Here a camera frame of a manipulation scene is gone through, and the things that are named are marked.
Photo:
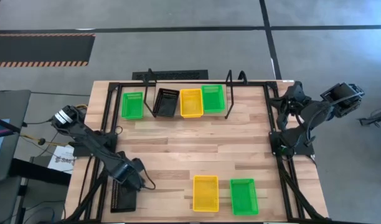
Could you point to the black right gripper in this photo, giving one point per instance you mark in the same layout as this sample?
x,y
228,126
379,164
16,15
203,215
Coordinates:
x,y
296,99

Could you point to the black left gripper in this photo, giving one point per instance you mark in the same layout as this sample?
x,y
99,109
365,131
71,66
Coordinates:
x,y
125,172

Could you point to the black plastic basket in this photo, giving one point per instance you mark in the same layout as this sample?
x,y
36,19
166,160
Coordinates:
x,y
166,104
125,202

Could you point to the green plastic basket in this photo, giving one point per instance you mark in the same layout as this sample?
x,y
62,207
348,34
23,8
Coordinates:
x,y
213,99
132,105
244,197

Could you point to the yellow plastic basket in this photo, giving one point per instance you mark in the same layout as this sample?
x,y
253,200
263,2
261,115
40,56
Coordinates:
x,y
192,104
206,194

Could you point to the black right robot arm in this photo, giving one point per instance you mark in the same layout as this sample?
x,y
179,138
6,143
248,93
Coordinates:
x,y
315,115

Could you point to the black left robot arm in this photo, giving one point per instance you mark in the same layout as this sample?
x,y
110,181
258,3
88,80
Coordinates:
x,y
91,140

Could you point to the white printed paper sheet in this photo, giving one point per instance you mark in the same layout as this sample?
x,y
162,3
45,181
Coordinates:
x,y
61,161

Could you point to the black floor beam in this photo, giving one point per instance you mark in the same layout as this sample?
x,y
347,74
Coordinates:
x,y
38,171

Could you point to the black tripod stand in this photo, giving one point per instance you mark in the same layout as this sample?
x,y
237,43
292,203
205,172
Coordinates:
x,y
378,117

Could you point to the black floor grille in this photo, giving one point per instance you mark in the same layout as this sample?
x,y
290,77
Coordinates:
x,y
178,75

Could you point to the grey desk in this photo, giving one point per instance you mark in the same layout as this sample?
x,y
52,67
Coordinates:
x,y
10,102

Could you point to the black hazard-striped floor mat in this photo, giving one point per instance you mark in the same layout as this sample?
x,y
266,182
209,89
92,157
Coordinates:
x,y
38,49

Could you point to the black aluminium table frame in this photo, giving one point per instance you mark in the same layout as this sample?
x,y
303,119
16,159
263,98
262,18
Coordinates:
x,y
114,84

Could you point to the wooden shelf with black frame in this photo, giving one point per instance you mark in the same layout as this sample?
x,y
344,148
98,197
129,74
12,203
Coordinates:
x,y
192,86

